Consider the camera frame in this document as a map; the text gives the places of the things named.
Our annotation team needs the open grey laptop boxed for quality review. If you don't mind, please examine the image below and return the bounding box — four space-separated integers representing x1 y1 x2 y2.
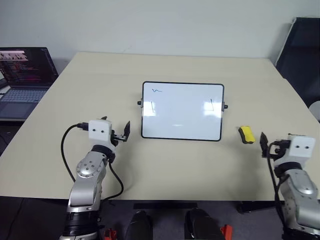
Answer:
0 47 60 122

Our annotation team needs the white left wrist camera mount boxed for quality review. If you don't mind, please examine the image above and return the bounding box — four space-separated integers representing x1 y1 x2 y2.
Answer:
88 119 117 154

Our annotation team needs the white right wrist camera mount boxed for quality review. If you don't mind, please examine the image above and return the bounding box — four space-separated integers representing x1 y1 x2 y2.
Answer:
284 135 317 166

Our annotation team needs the black table crossbar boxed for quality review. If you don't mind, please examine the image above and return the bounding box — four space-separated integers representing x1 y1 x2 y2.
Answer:
133 202 199 210

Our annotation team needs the black table foot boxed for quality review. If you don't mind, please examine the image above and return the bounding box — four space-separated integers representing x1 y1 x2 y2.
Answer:
236 200 276 214

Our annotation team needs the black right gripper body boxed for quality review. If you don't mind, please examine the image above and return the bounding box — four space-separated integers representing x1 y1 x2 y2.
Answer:
265 139 292 160

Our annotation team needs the yellow and black eraser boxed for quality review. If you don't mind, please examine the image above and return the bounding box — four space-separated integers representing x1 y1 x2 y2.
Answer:
235 125 257 145

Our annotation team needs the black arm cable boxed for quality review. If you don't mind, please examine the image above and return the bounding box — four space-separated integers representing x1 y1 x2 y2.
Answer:
265 149 288 232
61 122 125 201

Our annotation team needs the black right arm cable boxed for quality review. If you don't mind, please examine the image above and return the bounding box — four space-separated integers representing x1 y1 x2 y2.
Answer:
265 149 288 232

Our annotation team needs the grey round object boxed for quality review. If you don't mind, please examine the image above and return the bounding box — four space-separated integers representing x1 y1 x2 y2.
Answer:
308 100 320 124

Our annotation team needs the black-framed tabletop whiteboard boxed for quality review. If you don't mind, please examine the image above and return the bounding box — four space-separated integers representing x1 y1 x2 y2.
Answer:
136 80 229 143

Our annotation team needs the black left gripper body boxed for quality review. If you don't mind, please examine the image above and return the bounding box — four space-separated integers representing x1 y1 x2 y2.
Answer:
110 129 127 147

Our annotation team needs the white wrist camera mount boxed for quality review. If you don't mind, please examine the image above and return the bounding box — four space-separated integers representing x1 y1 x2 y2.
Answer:
88 119 117 154
284 135 317 166

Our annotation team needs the red plastic piece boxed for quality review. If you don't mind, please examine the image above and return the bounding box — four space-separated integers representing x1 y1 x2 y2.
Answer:
103 227 117 240
219 224 234 238

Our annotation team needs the dark rounded shape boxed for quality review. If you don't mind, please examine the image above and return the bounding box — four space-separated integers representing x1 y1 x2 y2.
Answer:
184 207 226 240
124 210 154 240

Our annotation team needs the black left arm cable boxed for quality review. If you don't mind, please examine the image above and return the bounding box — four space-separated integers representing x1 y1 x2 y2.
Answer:
61 122 125 201

